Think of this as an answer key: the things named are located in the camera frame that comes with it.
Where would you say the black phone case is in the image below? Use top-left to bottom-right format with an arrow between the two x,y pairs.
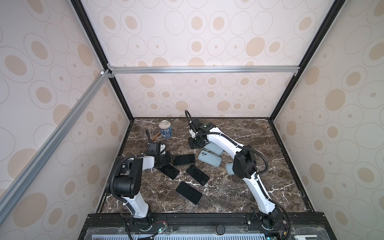
173,154 -> 196,166

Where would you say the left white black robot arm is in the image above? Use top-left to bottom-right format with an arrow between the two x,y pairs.
109,130 -> 173,219

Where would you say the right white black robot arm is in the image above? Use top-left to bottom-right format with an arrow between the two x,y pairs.
185,110 -> 291,240

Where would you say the light blue phone far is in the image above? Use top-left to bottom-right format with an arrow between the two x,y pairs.
204,143 -> 224,156

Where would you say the light blue phone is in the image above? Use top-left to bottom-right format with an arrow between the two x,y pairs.
204,143 -> 224,156
226,163 -> 235,176
198,151 -> 222,168

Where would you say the black phone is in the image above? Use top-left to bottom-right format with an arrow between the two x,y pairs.
186,165 -> 210,186
176,182 -> 203,205
157,164 -> 180,180

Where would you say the light blue phone middle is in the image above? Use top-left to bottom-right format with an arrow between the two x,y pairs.
198,151 -> 222,168

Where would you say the black phone centre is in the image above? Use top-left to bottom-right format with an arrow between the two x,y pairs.
186,165 -> 210,186

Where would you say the light blue phone right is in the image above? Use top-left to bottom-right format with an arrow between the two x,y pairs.
226,163 -> 235,176

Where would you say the black phone front left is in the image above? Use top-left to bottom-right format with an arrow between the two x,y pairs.
176,182 -> 203,205

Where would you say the blue white tin can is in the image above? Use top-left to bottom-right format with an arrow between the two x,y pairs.
159,120 -> 173,139

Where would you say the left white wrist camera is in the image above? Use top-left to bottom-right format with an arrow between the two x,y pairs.
160,144 -> 166,154

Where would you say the horizontal aluminium rail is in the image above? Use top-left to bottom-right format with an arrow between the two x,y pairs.
111,66 -> 300,74

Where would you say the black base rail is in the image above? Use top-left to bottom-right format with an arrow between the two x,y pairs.
79,212 -> 336,240

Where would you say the left diagonal aluminium rail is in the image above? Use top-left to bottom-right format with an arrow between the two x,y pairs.
1,69 -> 111,224

